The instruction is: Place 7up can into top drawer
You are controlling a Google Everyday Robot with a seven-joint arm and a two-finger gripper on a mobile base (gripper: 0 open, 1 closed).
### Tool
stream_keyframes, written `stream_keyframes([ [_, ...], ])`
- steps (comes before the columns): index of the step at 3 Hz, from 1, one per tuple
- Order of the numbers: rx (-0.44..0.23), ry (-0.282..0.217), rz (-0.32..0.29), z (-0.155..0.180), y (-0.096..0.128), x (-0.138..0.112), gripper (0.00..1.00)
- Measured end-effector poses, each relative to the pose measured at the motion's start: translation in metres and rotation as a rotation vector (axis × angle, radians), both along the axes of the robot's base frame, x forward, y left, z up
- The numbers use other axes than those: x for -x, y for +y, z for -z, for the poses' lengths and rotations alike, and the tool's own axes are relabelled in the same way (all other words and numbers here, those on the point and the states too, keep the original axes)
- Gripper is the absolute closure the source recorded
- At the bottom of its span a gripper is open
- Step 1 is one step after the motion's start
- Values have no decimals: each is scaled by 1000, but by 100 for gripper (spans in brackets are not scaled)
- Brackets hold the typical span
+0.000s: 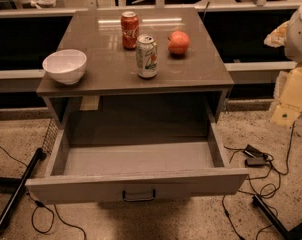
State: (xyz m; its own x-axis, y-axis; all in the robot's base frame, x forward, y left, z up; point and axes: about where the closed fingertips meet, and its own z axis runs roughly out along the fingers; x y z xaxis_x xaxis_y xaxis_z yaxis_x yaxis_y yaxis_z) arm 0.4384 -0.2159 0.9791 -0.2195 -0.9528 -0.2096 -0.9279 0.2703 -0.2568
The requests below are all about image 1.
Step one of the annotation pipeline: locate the black drawer handle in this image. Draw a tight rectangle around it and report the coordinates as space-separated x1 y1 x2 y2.
122 189 156 203

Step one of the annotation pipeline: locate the black bar left floor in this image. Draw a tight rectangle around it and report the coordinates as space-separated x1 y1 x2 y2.
0 148 46 231

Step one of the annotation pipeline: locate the black power adapter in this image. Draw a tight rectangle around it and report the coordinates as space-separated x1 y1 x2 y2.
243 144 267 167

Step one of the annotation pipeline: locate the black cable left floor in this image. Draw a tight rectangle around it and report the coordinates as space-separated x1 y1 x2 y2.
0 140 88 240

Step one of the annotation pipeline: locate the black bar floor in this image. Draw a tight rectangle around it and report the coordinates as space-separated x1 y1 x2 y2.
0 148 46 231
252 195 302 240

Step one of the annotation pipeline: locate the black bar right floor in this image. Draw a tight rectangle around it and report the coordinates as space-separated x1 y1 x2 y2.
252 195 302 240

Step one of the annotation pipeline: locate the yellow cardboard piece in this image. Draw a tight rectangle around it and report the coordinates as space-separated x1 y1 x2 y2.
270 65 302 126

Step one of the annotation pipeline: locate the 7up soda can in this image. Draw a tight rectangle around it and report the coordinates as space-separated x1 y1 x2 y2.
136 34 157 79

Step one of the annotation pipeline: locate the red apple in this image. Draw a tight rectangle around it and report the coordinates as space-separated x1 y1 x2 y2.
168 30 190 55

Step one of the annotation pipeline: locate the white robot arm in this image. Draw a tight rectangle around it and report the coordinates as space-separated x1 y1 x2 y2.
264 5 302 63

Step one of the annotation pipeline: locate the white bowl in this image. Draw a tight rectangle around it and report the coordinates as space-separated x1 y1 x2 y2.
42 49 87 85

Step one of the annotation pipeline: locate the open grey top drawer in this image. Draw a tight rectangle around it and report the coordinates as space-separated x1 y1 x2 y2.
27 113 248 204

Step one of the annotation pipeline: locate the red coca-cola can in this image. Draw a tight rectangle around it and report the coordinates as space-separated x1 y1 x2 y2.
121 11 139 49

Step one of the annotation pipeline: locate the grey cabinet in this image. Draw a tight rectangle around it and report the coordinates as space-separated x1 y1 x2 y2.
37 9 233 131

